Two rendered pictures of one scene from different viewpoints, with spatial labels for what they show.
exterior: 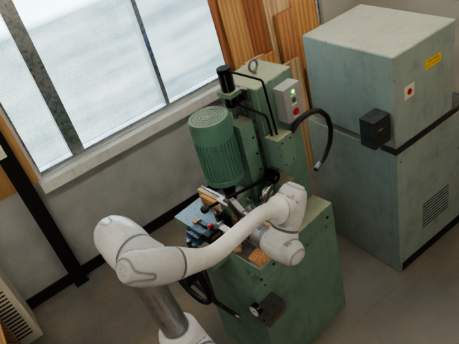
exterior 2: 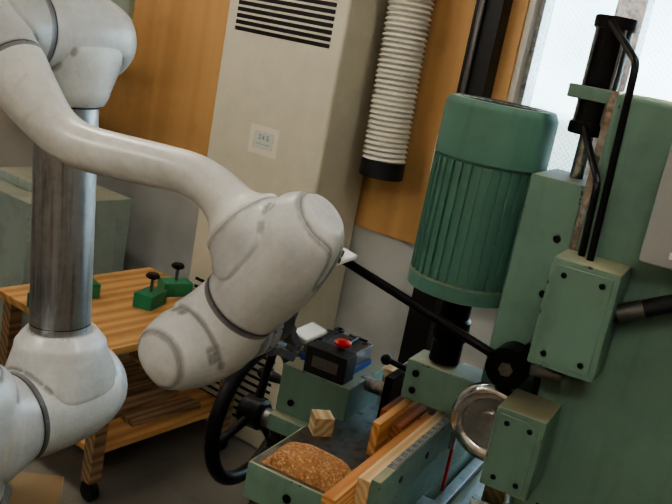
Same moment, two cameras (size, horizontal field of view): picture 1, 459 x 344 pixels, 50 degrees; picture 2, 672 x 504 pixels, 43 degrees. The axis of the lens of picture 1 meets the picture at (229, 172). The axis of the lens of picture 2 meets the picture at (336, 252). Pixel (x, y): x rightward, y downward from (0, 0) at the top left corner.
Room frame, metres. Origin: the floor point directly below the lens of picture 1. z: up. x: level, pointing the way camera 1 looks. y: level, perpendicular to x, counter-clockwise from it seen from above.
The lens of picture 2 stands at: (0.89, -1.02, 1.53)
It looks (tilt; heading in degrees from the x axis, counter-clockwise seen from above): 14 degrees down; 60
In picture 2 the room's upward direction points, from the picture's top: 11 degrees clockwise
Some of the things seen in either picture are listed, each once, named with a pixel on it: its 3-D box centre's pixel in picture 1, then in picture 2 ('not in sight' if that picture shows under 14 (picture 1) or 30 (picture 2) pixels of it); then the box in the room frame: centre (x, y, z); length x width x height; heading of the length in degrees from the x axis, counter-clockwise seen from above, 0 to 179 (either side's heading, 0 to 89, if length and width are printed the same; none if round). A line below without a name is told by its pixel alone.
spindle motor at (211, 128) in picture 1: (216, 147); (481, 200); (1.74, 0.02, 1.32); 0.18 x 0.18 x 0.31
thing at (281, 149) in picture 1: (281, 148); (578, 314); (1.73, -0.24, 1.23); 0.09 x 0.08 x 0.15; 124
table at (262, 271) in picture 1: (223, 237); (367, 428); (1.68, 0.11, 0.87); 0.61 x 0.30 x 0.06; 34
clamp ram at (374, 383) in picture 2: (220, 224); (379, 388); (1.68, 0.10, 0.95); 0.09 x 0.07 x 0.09; 34
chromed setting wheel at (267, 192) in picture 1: (271, 193); (491, 422); (1.71, -0.16, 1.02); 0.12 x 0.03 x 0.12; 124
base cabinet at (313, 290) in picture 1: (274, 279); not in sight; (1.81, -0.08, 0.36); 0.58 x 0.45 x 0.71; 124
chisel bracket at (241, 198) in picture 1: (237, 203); (448, 390); (1.75, 0.00, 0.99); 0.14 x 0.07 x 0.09; 124
